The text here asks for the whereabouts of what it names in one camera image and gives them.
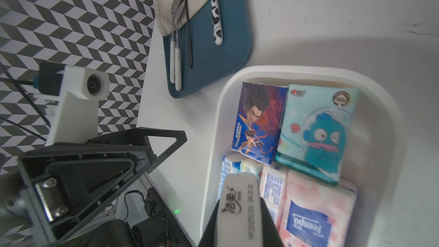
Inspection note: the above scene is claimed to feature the teal rectangular tray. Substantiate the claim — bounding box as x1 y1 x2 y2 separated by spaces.
168 0 252 99

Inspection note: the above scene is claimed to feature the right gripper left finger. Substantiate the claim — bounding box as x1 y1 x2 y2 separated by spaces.
198 201 220 247

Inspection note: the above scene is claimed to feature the black spoon on tray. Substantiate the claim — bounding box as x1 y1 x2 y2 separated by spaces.
185 0 193 68

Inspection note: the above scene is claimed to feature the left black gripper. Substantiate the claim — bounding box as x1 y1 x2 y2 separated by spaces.
1 143 151 247

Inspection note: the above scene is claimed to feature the white plastic storage box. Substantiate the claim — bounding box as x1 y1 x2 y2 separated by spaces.
200 65 408 247

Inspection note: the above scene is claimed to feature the cartoon dark blue tissue pack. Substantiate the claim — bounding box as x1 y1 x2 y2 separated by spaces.
231 82 288 165

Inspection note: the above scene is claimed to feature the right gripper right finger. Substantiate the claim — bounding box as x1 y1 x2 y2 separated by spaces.
260 197 284 247

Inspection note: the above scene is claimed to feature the white handled spoon on tray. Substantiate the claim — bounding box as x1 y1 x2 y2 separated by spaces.
169 0 181 84

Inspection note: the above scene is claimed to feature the pink tissue pack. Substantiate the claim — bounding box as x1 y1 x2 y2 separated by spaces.
278 170 357 247
260 163 288 229

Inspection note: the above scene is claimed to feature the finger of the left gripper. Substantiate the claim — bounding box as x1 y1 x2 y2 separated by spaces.
87 126 188 175

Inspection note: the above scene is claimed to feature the black sachet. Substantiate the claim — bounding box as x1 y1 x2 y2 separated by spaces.
214 173 263 247

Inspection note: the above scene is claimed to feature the clear light blue tissue pack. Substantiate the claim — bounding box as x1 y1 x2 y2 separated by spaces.
217 153 246 201

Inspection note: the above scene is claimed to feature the teal tissue pack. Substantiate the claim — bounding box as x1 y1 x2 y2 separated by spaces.
240 158 264 181
275 84 360 185

